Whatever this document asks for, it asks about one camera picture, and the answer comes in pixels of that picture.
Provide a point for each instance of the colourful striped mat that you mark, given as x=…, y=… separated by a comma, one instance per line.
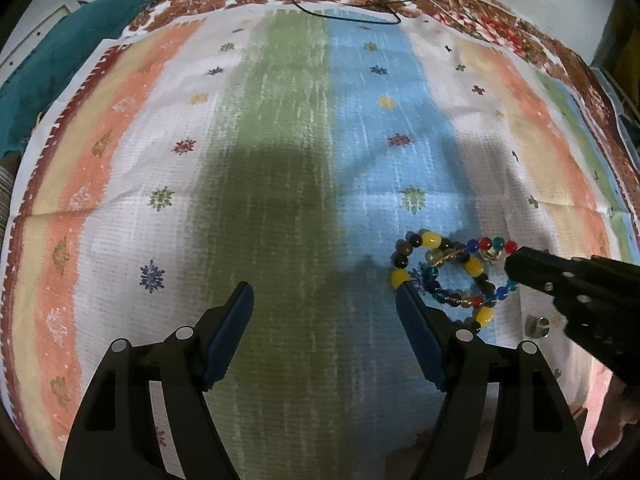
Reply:
x=280, y=160

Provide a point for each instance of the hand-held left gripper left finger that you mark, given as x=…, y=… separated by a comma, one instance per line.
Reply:
x=230, y=340

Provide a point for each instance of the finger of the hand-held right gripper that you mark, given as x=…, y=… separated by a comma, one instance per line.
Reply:
x=535, y=267

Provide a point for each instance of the person's right hand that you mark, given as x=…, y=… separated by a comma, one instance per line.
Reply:
x=615, y=415

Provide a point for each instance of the teal cloth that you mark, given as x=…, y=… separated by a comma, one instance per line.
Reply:
x=65, y=60

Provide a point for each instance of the white headboard panel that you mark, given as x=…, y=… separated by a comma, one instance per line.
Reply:
x=30, y=40

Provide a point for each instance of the grey striped bolster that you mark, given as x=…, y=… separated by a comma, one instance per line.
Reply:
x=4, y=180

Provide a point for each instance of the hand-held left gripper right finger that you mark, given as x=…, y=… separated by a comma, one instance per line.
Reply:
x=420, y=340

